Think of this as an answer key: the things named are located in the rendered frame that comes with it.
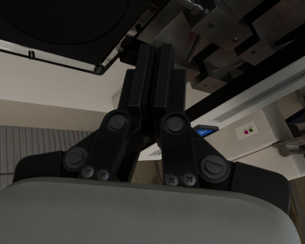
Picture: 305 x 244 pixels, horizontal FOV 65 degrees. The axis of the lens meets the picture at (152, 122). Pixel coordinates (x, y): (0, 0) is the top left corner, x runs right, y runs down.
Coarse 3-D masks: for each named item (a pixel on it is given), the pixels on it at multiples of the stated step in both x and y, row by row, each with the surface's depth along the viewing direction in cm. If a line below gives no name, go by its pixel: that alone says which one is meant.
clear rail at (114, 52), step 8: (152, 0) 21; (160, 0) 21; (168, 0) 21; (152, 8) 22; (160, 8) 22; (144, 16) 22; (152, 16) 22; (136, 24) 23; (144, 24) 23; (128, 32) 24; (136, 32) 24; (120, 40) 25; (128, 40) 24; (112, 48) 26; (120, 48) 25; (112, 56) 26; (104, 64) 27; (104, 72) 28
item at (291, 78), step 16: (304, 64) 27; (272, 80) 28; (288, 80) 31; (304, 80) 31; (240, 96) 30; (256, 96) 33; (272, 96) 33; (208, 112) 33; (224, 112) 34; (240, 112) 36
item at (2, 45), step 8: (0, 40) 21; (0, 48) 21; (8, 48) 22; (16, 48) 22; (24, 48) 22; (32, 48) 23; (24, 56) 23; (40, 56) 23; (48, 56) 24; (56, 56) 24; (56, 64) 25; (64, 64) 25; (72, 64) 26; (80, 64) 26; (88, 64) 27; (88, 72) 27; (96, 72) 28
